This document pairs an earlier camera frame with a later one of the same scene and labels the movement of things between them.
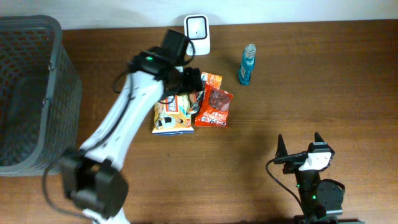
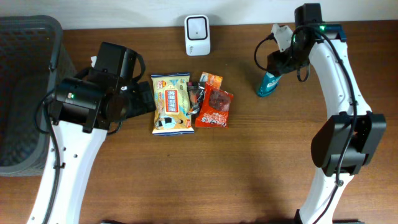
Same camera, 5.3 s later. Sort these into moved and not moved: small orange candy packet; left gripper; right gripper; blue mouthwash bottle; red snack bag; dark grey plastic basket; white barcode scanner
Moved: left gripper; right gripper; blue mouthwash bottle
Not moved: small orange candy packet; dark grey plastic basket; red snack bag; white barcode scanner
